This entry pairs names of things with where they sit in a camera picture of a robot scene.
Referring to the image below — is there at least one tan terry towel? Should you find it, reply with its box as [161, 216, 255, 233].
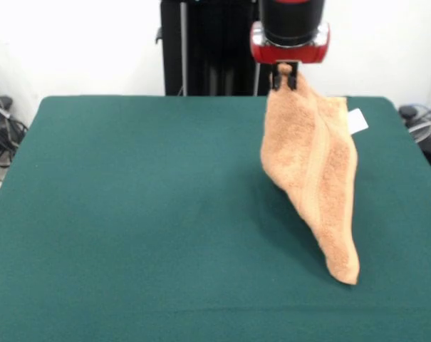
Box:
[260, 62, 369, 286]

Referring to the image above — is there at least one dark green table cloth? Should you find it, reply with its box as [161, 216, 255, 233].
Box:
[0, 95, 431, 342]

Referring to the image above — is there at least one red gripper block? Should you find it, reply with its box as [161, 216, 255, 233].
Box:
[249, 32, 332, 90]

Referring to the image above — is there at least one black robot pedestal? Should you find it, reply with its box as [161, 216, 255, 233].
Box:
[155, 0, 273, 96]

